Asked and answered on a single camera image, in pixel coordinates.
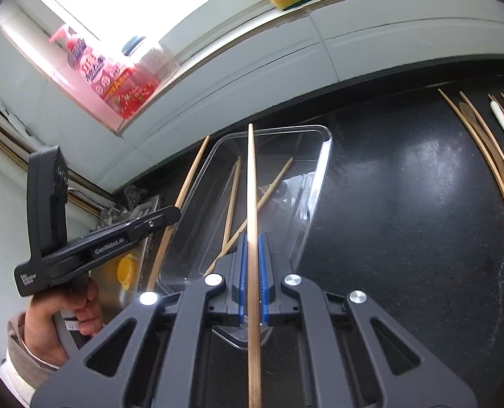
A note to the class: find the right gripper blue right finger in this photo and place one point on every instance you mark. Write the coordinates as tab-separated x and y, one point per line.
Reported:
263	254

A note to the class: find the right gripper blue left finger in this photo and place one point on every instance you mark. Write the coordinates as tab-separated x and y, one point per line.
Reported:
242	246

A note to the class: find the bamboo chopstick pair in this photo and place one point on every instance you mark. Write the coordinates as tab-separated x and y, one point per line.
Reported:
232	201
260	204

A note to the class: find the long curved bamboo chopstick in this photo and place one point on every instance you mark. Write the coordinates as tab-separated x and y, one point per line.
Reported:
168	232

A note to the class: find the person left hand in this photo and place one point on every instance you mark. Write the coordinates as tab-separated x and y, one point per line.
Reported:
40	335

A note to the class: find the steel sink with yellow plug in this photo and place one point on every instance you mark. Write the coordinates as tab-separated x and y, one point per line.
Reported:
119	279

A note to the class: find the pink detergent bottle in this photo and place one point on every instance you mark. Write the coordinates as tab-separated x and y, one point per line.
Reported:
121	85

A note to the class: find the thin bamboo chopstick beside spoon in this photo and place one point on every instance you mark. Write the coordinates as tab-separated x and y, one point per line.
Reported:
485	154

